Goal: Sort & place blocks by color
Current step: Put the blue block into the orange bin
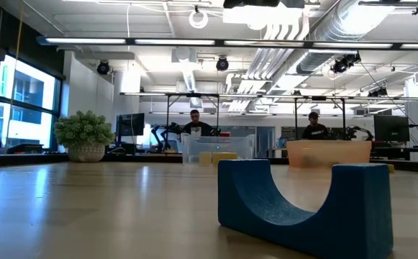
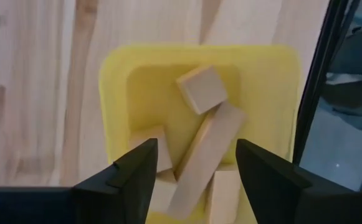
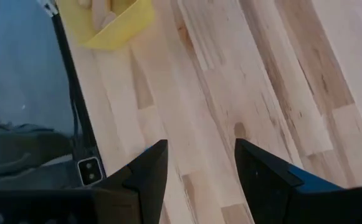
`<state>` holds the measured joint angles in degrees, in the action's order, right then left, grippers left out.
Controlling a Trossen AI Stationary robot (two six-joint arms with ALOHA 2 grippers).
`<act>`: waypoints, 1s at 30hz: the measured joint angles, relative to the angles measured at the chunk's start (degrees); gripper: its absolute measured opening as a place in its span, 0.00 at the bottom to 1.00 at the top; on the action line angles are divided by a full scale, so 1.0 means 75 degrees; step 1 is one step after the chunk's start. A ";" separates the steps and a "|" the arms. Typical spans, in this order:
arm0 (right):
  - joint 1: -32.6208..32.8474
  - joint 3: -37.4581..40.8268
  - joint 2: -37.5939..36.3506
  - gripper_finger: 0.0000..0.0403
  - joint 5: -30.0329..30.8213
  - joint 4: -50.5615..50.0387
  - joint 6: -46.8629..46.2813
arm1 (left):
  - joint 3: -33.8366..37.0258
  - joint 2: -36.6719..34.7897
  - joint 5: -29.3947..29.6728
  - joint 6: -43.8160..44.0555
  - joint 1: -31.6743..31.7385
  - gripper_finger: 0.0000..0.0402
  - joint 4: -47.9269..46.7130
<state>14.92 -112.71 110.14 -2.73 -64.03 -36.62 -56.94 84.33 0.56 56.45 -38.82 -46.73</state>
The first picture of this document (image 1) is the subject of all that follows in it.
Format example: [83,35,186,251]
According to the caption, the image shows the long yellow block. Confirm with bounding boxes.
[212,152,239,166]

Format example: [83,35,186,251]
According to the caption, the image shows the person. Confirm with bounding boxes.
[301,112,329,140]
[182,109,213,137]

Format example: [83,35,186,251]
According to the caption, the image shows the clear plastic bin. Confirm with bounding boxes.
[180,133,256,166]

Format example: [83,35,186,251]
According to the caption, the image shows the black round spotlight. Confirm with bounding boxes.
[96,60,112,76]
[215,55,230,72]

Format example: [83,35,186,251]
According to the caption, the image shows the black computer monitor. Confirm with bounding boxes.
[116,112,146,147]
[373,114,411,143]

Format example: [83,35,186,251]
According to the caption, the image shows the white ceiling conduit bundle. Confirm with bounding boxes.
[226,16,310,112]

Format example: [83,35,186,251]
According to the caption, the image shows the black overhead light bar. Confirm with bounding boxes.
[35,35,418,50]

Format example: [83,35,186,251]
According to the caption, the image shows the green plant in white pot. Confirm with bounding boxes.
[53,109,117,163]

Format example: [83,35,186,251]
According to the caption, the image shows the orange plastic bin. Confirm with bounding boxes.
[286,140,373,168]

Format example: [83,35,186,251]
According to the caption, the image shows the black spotlight cluster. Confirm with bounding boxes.
[330,52,363,75]
[366,86,389,99]

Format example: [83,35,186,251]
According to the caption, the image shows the blue arch block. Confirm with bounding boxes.
[217,159,394,259]

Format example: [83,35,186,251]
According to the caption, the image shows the large glass window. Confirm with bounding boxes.
[0,53,64,154]

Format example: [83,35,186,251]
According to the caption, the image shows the black desk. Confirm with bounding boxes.
[368,140,418,161]

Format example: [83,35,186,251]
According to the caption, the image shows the black low bench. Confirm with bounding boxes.
[6,142,45,155]

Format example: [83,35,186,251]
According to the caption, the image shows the black ceiling track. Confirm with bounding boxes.
[358,0,418,16]

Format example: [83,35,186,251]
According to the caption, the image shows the black workstation rig frame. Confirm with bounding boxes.
[165,92,221,137]
[294,95,347,140]

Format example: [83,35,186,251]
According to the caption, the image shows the white ventilation duct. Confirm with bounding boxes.
[171,45,205,109]

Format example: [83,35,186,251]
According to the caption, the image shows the white coiled cable ring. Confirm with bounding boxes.
[188,4,209,30]

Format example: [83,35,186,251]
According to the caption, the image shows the black aluminium table frame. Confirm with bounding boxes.
[0,153,418,174]

